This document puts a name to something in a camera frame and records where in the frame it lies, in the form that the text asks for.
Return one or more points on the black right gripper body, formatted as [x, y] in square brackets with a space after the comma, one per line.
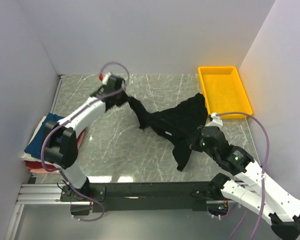
[198, 146]

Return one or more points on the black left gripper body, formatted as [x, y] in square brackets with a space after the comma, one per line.
[121, 96]

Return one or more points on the black t shirt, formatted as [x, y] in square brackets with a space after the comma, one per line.
[175, 124]

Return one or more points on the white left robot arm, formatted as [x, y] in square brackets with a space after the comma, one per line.
[60, 138]

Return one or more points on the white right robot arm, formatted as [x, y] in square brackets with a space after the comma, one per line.
[255, 190]

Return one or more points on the yellow plastic bin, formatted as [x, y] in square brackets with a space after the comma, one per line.
[224, 91]

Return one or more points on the folded blue t shirt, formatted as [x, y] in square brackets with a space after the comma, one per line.
[34, 146]

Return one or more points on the black base crossbar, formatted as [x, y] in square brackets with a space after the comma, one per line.
[133, 196]

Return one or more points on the folded red t shirt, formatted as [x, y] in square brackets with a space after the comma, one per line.
[34, 163]

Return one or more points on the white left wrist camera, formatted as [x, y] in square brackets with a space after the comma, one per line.
[104, 77]

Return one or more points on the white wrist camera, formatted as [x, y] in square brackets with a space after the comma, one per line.
[104, 77]
[214, 120]

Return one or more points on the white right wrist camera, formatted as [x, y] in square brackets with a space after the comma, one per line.
[214, 120]

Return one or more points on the aluminium rail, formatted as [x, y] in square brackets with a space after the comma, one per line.
[39, 194]

